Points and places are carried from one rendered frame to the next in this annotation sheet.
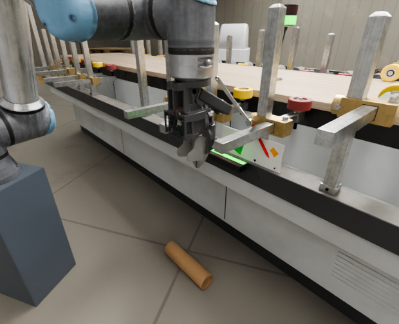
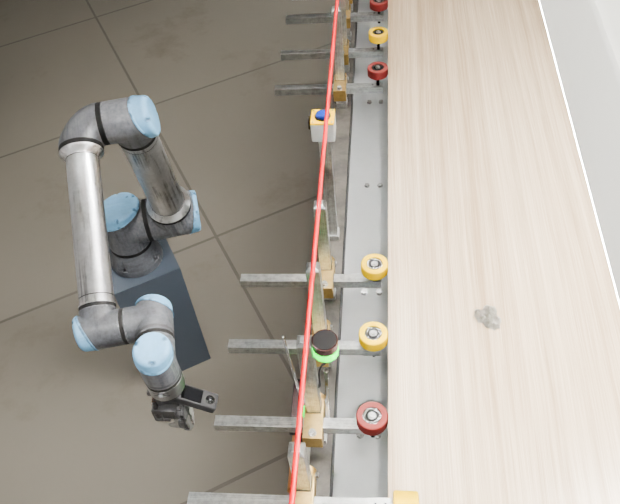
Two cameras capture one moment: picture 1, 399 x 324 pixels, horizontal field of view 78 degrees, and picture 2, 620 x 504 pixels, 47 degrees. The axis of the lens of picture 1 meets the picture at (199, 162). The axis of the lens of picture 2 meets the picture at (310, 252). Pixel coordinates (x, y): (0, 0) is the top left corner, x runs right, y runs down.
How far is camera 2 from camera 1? 174 cm
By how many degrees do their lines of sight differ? 45
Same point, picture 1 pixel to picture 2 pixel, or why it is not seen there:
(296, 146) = not seen: hidden behind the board
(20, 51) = (154, 188)
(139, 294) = (235, 445)
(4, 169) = (140, 264)
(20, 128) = (159, 233)
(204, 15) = (149, 378)
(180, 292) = (270, 477)
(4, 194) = (133, 290)
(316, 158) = not seen: hidden behind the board
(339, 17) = not seen: outside the picture
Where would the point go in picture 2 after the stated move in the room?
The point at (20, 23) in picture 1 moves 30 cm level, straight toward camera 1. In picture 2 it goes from (152, 173) to (110, 248)
